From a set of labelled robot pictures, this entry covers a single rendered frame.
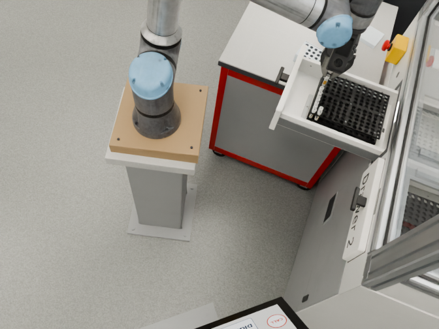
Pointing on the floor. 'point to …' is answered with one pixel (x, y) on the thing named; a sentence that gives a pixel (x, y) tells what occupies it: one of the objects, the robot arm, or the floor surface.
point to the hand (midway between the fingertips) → (328, 76)
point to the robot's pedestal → (158, 194)
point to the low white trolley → (258, 154)
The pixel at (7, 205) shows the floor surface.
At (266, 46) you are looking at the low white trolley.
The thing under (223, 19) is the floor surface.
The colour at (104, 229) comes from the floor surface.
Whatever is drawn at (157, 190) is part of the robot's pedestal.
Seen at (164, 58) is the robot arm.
